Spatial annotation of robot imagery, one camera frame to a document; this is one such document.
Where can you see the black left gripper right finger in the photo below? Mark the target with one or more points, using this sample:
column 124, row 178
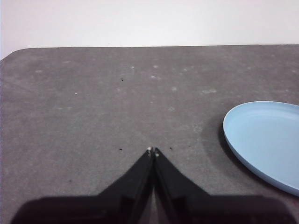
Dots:
column 187, row 207

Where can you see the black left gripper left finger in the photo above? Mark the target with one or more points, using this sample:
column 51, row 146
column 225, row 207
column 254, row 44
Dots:
column 121, row 207

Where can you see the light blue round plate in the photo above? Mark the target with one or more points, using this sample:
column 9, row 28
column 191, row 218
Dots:
column 266, row 140

